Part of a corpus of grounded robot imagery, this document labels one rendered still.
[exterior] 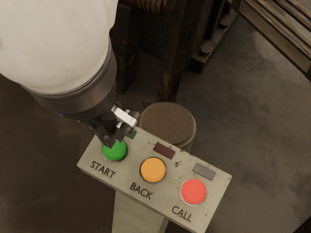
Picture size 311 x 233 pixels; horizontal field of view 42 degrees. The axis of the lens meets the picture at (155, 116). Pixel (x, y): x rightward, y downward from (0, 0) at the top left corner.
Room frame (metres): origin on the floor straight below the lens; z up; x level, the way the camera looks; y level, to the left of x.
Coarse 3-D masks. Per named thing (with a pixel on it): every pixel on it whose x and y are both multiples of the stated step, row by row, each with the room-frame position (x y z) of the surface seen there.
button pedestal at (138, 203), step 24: (96, 144) 0.36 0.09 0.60; (144, 144) 0.38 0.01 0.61; (168, 144) 0.38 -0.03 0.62; (96, 168) 0.33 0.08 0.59; (120, 168) 0.33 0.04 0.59; (168, 168) 0.34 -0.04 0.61; (192, 168) 0.35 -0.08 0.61; (216, 168) 0.35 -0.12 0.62; (120, 192) 0.31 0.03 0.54; (144, 192) 0.30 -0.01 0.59; (168, 192) 0.30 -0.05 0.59; (216, 192) 0.32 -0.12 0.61; (120, 216) 0.31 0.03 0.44; (144, 216) 0.30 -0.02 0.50; (168, 216) 0.27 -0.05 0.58; (192, 216) 0.27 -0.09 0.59
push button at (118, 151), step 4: (116, 144) 0.36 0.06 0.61; (120, 144) 0.36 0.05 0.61; (124, 144) 0.37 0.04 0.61; (104, 148) 0.35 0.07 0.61; (108, 148) 0.35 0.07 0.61; (112, 148) 0.36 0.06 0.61; (116, 148) 0.36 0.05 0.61; (120, 148) 0.36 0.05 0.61; (124, 148) 0.36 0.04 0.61; (104, 152) 0.35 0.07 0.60; (108, 152) 0.35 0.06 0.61; (112, 152) 0.35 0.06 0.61; (116, 152) 0.35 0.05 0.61; (120, 152) 0.35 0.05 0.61; (124, 152) 0.35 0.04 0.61; (108, 156) 0.34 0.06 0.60; (112, 156) 0.34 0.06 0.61; (116, 156) 0.34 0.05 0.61; (120, 156) 0.35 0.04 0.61; (112, 160) 0.34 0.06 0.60; (116, 160) 0.34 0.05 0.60
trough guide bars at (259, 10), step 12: (240, 0) 0.74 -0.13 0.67; (264, 0) 0.78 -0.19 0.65; (276, 0) 0.75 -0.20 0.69; (288, 0) 0.72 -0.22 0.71; (264, 12) 0.69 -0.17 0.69; (276, 12) 0.66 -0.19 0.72; (288, 12) 0.71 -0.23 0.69; (300, 12) 0.69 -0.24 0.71; (276, 24) 0.65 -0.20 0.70; (288, 24) 0.63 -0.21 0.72; (288, 36) 0.62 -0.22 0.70; (300, 36) 0.60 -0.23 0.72; (300, 48) 0.59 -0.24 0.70
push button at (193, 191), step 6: (192, 180) 0.32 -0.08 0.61; (198, 180) 0.33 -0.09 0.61; (186, 186) 0.31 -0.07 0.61; (192, 186) 0.31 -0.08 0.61; (198, 186) 0.32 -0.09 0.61; (204, 186) 0.32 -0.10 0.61; (186, 192) 0.30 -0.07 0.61; (192, 192) 0.31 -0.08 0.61; (198, 192) 0.31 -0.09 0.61; (204, 192) 0.31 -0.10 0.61; (186, 198) 0.30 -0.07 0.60; (192, 198) 0.30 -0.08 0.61; (198, 198) 0.30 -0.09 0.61
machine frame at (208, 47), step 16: (208, 0) 1.20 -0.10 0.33; (144, 16) 1.23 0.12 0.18; (160, 16) 1.21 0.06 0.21; (208, 16) 1.26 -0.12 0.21; (224, 16) 1.47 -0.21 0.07; (144, 32) 1.22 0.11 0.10; (160, 32) 1.20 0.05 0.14; (208, 32) 1.28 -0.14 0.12; (224, 32) 1.36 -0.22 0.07; (144, 48) 1.22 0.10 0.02; (160, 48) 1.20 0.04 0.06; (192, 48) 1.16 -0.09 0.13; (208, 48) 1.22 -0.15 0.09; (192, 64) 1.17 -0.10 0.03
